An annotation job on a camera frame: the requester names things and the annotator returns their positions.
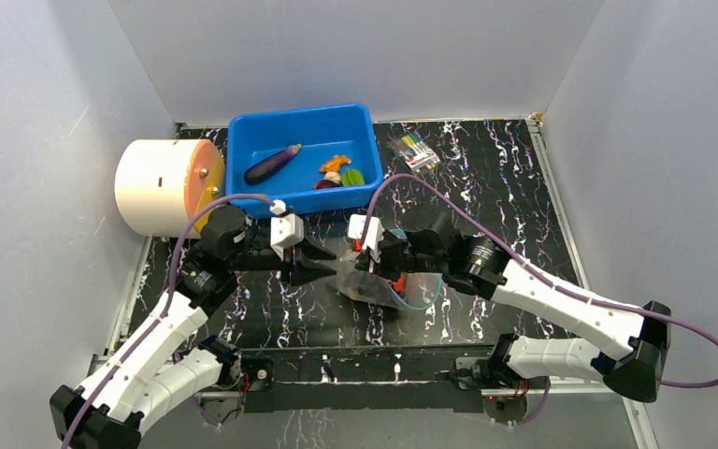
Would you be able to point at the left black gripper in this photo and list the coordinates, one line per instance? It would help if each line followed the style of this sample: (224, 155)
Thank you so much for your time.
(302, 272)

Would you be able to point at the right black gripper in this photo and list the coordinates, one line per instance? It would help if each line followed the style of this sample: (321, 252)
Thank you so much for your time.
(373, 265)

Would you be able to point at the black grape bunch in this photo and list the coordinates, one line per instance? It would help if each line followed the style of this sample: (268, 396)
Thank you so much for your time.
(368, 290)

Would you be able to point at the clear zip top bag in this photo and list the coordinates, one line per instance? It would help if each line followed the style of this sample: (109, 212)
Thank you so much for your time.
(411, 291)

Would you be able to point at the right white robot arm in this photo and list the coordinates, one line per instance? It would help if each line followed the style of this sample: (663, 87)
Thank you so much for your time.
(622, 347)

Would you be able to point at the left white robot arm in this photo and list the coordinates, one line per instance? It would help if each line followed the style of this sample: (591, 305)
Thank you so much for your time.
(120, 401)

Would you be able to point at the green leaf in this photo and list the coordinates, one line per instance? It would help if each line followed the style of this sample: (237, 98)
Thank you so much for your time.
(352, 177)

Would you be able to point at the small beige mushroom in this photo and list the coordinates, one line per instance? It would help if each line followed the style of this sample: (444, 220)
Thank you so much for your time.
(333, 177)

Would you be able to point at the orange starfish cookie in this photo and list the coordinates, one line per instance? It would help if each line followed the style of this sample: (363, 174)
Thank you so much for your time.
(335, 164)

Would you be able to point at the purple eggplant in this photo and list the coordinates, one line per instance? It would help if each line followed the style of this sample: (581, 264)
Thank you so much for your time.
(268, 167)

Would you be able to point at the blue plastic bin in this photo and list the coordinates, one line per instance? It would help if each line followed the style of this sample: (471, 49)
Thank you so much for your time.
(323, 133)

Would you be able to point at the pack of coloured markers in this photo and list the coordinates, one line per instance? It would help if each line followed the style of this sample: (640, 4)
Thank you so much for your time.
(418, 156)

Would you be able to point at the white cylinder container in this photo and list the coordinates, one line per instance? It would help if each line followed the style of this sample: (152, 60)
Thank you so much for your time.
(160, 184)

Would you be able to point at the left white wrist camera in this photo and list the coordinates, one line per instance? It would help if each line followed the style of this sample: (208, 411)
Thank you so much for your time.
(286, 228)

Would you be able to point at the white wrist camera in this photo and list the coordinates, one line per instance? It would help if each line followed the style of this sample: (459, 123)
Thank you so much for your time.
(286, 228)
(367, 233)

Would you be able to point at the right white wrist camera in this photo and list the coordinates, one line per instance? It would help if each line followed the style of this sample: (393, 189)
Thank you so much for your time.
(367, 233)

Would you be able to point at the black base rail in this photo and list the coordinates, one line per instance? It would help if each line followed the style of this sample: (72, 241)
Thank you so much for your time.
(412, 377)

